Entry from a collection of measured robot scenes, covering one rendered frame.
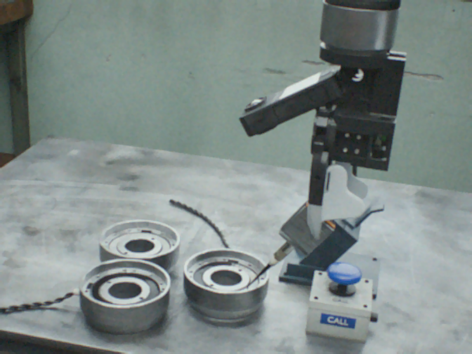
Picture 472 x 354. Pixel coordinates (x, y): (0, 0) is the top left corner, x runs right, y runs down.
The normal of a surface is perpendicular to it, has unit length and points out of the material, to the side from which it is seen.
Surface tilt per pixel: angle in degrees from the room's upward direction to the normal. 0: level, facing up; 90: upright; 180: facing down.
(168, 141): 90
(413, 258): 0
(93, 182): 0
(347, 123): 90
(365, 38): 90
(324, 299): 0
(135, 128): 90
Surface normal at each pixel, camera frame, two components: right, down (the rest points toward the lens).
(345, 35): -0.42, 0.33
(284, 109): -0.20, 0.39
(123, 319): 0.11, 0.40
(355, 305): 0.07, -0.92
